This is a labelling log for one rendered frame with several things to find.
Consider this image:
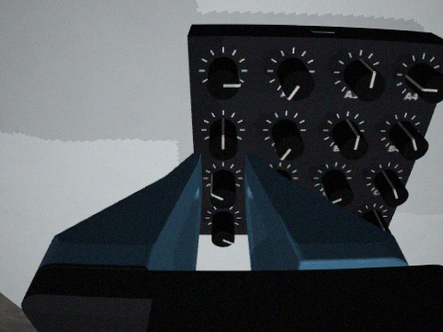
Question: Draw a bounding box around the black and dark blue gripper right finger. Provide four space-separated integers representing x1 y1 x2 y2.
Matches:
245 152 409 270

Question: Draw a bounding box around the black knob box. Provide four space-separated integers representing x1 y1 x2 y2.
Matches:
187 24 443 247

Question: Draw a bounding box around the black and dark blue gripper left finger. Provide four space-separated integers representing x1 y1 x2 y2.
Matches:
38 152 202 270

